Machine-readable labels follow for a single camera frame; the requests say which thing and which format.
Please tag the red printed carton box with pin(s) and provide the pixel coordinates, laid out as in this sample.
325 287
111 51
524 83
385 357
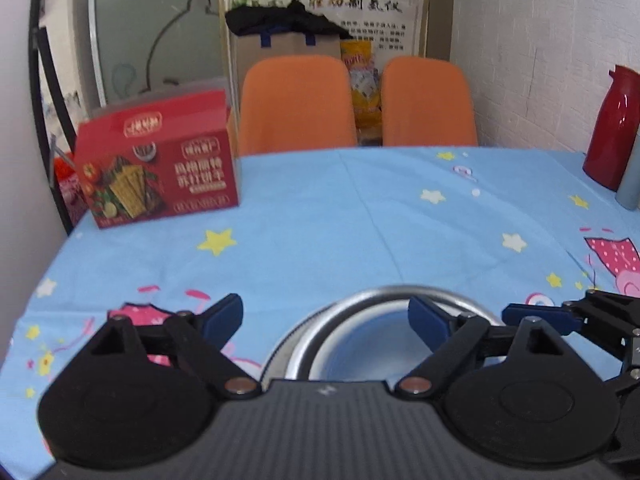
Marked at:
160 175

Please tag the red plastic bag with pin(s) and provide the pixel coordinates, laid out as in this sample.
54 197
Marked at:
67 190

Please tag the grey bottle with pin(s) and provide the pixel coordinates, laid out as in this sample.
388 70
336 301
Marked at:
631 185

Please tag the yellow snack package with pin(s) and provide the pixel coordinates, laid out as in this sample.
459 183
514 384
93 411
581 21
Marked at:
362 90

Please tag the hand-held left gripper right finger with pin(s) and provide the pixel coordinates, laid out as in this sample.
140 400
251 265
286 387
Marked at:
426 318

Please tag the stainless steel bowl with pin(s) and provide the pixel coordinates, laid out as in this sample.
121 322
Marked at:
295 345

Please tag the blue star printed tablecloth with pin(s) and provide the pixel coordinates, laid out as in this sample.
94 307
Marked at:
350 220

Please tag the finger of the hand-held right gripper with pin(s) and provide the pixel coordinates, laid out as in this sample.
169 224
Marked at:
537 317

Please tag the black curved metal frame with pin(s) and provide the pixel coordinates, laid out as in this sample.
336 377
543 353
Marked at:
34 75

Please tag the blue translucent plastic bowl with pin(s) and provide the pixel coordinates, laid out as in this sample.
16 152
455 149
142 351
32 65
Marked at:
360 350

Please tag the red thermos jug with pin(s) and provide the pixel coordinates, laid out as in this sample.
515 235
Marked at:
610 135

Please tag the dark cloth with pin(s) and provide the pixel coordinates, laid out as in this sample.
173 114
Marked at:
290 20

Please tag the orange chair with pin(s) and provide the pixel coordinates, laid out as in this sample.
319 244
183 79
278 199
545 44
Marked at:
430 105
295 105

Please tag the wall poster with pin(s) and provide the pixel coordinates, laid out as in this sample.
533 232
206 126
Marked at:
380 15

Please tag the frosted glass door with cartoon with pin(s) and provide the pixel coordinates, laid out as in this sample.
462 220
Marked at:
150 35

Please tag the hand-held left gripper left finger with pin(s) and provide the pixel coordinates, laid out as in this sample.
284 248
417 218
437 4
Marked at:
225 318

